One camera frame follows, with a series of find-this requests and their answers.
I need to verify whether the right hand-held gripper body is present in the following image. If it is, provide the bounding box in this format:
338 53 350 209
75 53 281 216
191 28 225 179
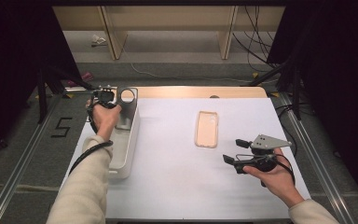
234 133 293 175

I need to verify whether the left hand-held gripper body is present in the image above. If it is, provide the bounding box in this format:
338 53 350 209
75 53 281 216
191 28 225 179
90 87 119 109

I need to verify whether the peach phone case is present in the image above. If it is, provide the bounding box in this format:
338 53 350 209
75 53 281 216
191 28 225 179
194 110 220 149

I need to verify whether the white plastic storage box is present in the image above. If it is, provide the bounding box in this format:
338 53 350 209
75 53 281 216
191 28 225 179
107 100 141 180

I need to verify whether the person's left hand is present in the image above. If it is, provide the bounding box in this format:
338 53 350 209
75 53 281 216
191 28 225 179
88 101 123 142

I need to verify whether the person's right hand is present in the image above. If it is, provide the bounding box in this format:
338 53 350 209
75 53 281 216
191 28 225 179
242 147 306 209

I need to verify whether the pink object on floor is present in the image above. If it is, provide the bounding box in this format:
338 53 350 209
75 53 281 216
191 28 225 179
66 72 94 88

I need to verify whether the white table mat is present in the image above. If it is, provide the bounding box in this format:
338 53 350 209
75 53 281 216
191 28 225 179
59 97 311 220

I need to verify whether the crumpled white paper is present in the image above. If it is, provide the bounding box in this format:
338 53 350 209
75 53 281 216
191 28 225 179
90 34 108 48

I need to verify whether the black metal stand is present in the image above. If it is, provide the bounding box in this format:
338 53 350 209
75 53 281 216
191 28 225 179
36 62 101 125
248 59 304 120

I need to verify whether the black curtain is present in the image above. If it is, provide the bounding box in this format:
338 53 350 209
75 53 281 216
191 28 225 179
0 0 82 162
267 0 358 213

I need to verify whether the light wooden shelf unit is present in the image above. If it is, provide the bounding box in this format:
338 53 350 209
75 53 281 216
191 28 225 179
51 5 286 61

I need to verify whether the thin black floor cable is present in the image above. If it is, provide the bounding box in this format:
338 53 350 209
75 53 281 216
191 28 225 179
274 104 300 157

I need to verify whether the right hand-held gripper black cable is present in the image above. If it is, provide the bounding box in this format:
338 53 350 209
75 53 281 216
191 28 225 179
236 153 296 188

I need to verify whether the hand-held gripper black cable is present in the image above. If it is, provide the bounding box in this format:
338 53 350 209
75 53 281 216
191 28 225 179
236 153 296 188
69 99 115 175

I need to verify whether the aluminium floor rail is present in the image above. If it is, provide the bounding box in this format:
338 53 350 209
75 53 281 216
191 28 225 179
279 92 355 224
0 92 64 224

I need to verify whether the left hand-held gripper black cable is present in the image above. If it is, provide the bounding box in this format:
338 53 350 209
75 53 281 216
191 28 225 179
69 99 115 175

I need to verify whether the bundle of black cables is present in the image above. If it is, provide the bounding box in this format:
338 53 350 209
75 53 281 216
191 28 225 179
232 6 281 73

